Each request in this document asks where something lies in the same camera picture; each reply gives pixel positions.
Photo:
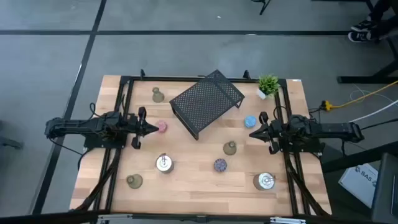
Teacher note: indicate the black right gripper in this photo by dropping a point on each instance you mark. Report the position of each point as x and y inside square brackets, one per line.
[278, 132]

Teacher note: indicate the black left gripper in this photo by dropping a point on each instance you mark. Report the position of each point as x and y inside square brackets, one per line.
[136, 127]

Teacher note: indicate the pink patterned candle tin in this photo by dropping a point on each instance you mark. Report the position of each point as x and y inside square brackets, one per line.
[163, 127]

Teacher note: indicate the blue patterned candle tin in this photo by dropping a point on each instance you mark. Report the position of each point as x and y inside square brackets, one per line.
[250, 121]

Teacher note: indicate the ribbed glass candlestick holder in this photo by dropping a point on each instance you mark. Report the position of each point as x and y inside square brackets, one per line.
[134, 181]
[229, 148]
[158, 96]

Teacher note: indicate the silver candle can orange tag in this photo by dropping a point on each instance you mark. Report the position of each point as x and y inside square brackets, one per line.
[164, 163]
[264, 181]

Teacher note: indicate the dark floral patterned candle tin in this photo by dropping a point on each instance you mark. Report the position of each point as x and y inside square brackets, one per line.
[220, 165]

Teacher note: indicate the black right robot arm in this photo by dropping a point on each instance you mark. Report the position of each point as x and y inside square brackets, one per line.
[335, 129]

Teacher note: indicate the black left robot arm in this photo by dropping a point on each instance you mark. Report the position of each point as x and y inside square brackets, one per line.
[77, 126]

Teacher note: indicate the green plant in white pot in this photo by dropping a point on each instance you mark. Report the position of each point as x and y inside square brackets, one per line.
[268, 84]

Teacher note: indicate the black perforated metal shelf riser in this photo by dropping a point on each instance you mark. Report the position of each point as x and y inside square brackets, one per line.
[205, 102]

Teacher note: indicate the black slanted desk leg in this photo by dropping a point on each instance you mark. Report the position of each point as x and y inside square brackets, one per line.
[357, 158]

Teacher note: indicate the white cardboard box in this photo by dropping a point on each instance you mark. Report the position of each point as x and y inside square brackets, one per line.
[357, 183]

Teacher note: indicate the black desk base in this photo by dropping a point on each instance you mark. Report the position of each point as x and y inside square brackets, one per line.
[367, 79]

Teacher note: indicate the black chair leg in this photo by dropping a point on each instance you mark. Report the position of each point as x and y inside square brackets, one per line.
[264, 4]

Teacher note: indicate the black crossbeam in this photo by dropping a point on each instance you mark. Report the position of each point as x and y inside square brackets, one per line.
[46, 217]

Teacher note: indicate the black equipment case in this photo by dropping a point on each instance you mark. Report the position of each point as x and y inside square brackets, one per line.
[385, 193]

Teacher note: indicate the person's shoe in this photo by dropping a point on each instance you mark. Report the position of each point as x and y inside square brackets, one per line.
[360, 36]
[363, 25]

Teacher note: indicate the office chair base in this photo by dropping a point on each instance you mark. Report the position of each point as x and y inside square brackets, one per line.
[11, 143]

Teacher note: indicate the person's leg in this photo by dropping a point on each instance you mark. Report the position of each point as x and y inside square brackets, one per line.
[384, 9]

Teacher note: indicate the black aluminium table frame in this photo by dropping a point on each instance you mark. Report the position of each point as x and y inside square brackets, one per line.
[161, 79]

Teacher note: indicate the silver metal bracket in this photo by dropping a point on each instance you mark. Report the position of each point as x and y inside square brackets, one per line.
[287, 220]
[113, 218]

